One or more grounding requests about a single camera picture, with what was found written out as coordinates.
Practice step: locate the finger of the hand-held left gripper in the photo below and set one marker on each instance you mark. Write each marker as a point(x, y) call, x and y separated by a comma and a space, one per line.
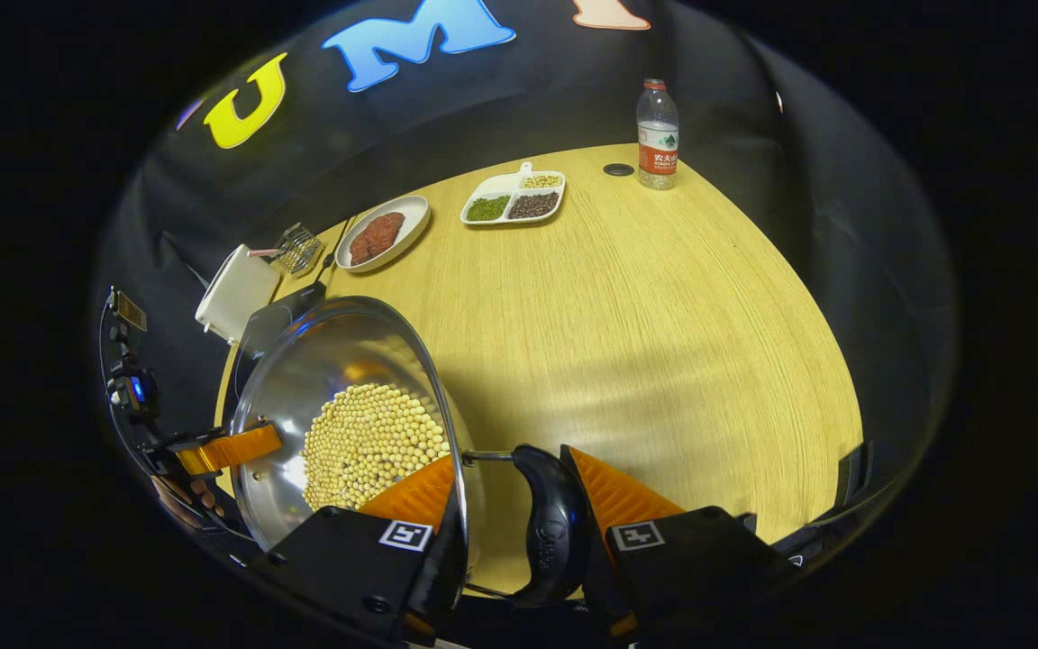
point(240, 446)

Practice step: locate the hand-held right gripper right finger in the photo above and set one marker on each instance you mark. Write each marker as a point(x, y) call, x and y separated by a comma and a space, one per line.
point(605, 586)

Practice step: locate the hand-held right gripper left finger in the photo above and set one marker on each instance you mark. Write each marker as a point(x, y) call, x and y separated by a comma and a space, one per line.
point(438, 577)

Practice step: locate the black induction cooktop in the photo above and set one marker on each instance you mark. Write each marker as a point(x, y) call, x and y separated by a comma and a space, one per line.
point(280, 320)

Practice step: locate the pile of soybeans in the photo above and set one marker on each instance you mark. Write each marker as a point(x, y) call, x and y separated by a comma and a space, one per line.
point(366, 442)

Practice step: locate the white toaster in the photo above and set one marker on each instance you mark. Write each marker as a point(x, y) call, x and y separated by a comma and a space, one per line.
point(235, 293)

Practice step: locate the red striped straw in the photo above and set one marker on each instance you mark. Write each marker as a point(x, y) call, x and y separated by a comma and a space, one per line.
point(263, 252)

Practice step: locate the brown meat slice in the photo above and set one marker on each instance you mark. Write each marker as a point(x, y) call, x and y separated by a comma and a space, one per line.
point(387, 227)
point(364, 249)

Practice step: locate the white round plate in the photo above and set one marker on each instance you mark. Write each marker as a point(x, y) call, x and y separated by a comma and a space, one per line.
point(411, 225)

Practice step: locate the green mung beans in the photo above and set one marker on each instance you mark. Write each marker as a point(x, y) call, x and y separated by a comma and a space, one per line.
point(488, 208)

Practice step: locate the white divided dish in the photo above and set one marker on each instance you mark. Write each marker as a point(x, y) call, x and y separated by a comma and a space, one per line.
point(501, 185)

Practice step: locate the dark red beans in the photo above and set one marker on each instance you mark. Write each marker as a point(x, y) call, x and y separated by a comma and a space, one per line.
point(534, 205)

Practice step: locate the small yellow bean portion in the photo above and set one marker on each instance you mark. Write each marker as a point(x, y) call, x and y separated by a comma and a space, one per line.
point(542, 181)

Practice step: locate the clear plastic water bottle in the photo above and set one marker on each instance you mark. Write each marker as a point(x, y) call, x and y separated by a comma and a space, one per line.
point(657, 135)

